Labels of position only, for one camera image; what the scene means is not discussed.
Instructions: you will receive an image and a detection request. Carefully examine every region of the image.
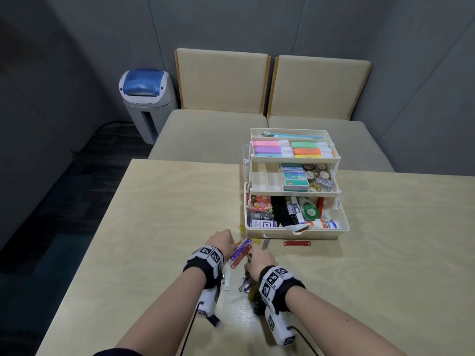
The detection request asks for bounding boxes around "person's right hand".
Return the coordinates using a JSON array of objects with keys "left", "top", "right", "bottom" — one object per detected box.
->
[{"left": 243, "top": 249, "right": 278, "bottom": 282}]

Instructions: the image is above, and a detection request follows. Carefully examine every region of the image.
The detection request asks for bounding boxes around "person's left hand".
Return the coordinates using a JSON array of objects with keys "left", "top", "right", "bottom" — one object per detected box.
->
[{"left": 205, "top": 228, "right": 238, "bottom": 261}]

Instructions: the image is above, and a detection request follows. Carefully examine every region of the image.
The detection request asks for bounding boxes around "red plastic fastener strip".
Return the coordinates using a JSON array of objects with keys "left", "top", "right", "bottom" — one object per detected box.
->
[{"left": 231, "top": 245, "right": 253, "bottom": 269}]

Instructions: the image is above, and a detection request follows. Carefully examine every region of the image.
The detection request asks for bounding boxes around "pile of metal paper clips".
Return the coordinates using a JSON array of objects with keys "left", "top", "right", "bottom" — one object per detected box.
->
[{"left": 222, "top": 239, "right": 269, "bottom": 305}]

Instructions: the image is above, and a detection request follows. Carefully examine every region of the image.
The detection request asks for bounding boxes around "pink cartoon card pack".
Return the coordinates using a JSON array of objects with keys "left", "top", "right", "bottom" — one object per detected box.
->
[{"left": 247, "top": 195, "right": 273, "bottom": 213}]

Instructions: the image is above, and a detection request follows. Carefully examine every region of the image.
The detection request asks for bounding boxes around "white purple marker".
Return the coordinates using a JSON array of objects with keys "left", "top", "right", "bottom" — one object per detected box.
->
[{"left": 290, "top": 196, "right": 305, "bottom": 224}]

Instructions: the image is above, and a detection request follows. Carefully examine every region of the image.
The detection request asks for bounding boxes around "white green correction tape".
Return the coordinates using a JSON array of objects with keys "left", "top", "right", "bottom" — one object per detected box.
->
[{"left": 298, "top": 197, "right": 320, "bottom": 221}]

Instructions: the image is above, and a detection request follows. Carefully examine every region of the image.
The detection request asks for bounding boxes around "white glue bottle orange cap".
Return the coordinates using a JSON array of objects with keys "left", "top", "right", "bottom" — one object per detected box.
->
[{"left": 304, "top": 218, "right": 339, "bottom": 230}]

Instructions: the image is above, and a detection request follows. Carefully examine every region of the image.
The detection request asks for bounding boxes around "cream tiered organizer box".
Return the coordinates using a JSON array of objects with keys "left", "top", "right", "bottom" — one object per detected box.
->
[{"left": 243, "top": 128, "right": 350, "bottom": 240}]

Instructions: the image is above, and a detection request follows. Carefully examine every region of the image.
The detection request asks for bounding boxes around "person's left forearm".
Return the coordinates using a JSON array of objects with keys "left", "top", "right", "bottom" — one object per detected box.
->
[{"left": 115, "top": 270, "right": 207, "bottom": 356}]

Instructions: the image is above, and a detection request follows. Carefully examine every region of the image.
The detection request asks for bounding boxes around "person's right forearm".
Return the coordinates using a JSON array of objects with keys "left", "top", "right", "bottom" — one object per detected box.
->
[{"left": 285, "top": 289, "right": 407, "bottom": 356}]

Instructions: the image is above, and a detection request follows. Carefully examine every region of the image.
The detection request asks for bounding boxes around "black white marker wristband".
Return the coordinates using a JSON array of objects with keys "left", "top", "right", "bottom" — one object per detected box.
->
[
  {"left": 258, "top": 266, "right": 306, "bottom": 314},
  {"left": 183, "top": 245, "right": 225, "bottom": 290}
]

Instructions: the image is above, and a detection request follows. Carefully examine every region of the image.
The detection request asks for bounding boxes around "dark navy sleeve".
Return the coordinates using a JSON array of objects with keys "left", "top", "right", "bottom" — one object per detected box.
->
[{"left": 93, "top": 348, "right": 143, "bottom": 356}]

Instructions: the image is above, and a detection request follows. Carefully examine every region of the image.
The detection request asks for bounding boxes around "beige sofa chair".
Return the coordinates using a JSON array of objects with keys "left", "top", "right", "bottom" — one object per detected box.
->
[
  {"left": 148, "top": 48, "right": 271, "bottom": 162},
  {"left": 268, "top": 55, "right": 395, "bottom": 173}
]

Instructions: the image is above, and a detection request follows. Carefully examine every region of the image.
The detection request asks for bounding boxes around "grey blue-lid paper shredder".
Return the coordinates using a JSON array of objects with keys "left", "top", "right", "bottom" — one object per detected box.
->
[{"left": 118, "top": 69, "right": 178, "bottom": 145}]

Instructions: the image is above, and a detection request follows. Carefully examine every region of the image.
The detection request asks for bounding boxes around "black camera cable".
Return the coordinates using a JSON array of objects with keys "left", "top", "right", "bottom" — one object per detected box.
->
[
  {"left": 289, "top": 326, "right": 320, "bottom": 356},
  {"left": 180, "top": 302, "right": 201, "bottom": 356}
]

